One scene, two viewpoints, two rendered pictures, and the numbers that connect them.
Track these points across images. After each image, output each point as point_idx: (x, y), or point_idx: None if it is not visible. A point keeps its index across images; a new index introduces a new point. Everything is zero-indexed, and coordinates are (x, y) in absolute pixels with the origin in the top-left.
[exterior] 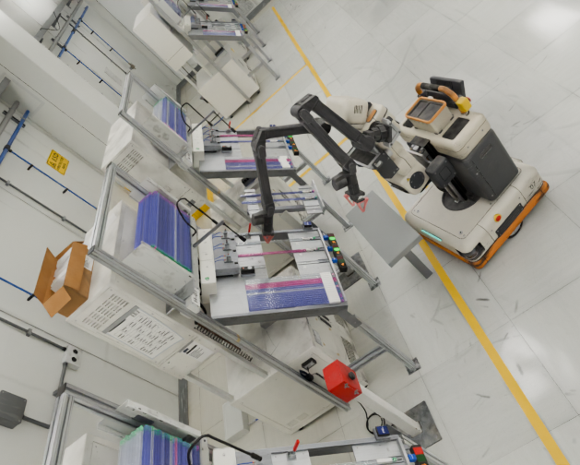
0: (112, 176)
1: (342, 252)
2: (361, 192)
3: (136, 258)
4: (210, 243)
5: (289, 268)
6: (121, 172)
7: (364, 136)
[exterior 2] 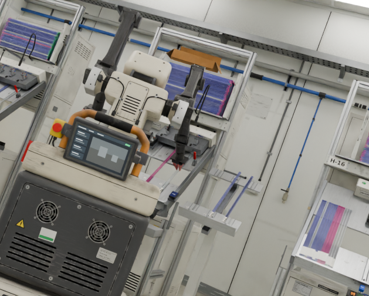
0: (237, 51)
1: (150, 252)
2: (90, 107)
3: (165, 60)
4: (193, 131)
5: (175, 223)
6: (248, 60)
7: (97, 61)
